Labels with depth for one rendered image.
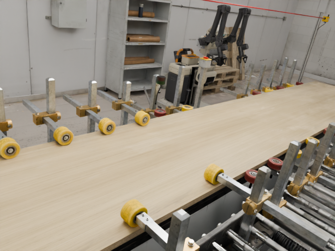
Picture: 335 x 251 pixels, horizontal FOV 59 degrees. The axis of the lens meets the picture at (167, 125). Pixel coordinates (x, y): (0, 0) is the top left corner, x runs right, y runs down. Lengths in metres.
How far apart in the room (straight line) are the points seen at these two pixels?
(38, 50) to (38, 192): 3.42
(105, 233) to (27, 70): 3.66
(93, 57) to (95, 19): 0.58
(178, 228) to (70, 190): 0.55
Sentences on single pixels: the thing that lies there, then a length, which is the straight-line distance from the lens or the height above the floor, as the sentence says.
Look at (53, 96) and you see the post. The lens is 1.67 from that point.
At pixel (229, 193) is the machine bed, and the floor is 0.79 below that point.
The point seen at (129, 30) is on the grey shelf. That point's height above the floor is 1.02.
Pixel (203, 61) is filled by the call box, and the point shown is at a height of 1.20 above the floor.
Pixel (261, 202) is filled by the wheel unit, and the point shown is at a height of 0.97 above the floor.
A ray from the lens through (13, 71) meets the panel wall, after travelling 4.45.
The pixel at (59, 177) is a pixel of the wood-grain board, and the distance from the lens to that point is 1.30.
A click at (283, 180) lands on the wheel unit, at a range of 1.38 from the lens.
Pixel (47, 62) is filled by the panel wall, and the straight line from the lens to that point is 4.58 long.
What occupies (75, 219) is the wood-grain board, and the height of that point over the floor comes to 0.90.
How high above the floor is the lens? 1.64
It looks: 24 degrees down
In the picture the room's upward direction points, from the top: 9 degrees clockwise
